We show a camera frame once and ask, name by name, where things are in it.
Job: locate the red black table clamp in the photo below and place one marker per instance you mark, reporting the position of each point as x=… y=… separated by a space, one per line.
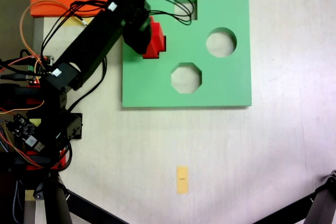
x=39 y=159

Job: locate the black circuit board module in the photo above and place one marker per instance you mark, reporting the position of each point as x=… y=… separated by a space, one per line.
x=23 y=129

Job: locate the yellow tape marker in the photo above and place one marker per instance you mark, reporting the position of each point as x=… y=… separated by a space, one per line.
x=182 y=180

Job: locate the green terminal circuit board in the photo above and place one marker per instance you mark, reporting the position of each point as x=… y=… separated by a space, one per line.
x=39 y=69

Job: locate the green shape hole board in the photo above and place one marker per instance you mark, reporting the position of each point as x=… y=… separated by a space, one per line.
x=223 y=82

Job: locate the red cross columnar block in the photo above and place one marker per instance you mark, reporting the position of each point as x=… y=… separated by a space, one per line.
x=157 y=43

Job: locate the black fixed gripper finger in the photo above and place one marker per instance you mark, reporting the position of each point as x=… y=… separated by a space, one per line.
x=137 y=40

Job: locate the yellow sticky note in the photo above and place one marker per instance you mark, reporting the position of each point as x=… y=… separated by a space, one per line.
x=71 y=21

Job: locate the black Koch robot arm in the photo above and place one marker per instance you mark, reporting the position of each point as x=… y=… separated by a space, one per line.
x=89 y=43

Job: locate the black tripod leg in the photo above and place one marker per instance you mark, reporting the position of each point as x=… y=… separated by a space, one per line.
x=324 y=203
x=53 y=205

